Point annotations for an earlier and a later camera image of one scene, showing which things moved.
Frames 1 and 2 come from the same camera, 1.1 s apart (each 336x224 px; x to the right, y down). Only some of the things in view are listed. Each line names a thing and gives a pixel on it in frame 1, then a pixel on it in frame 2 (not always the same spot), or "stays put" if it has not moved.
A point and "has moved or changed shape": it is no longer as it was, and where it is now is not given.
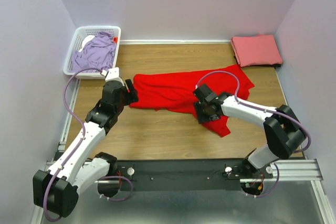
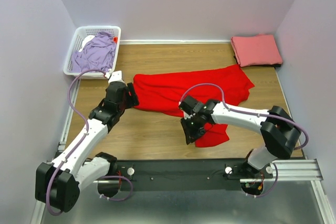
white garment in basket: x=87 y=38 stays put
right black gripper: x=201 y=117 -> x=190 y=136
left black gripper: x=132 y=96 stays put
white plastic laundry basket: x=80 y=33 stays put
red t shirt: x=173 y=89 has moved or changed shape
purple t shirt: x=98 y=52 stays put
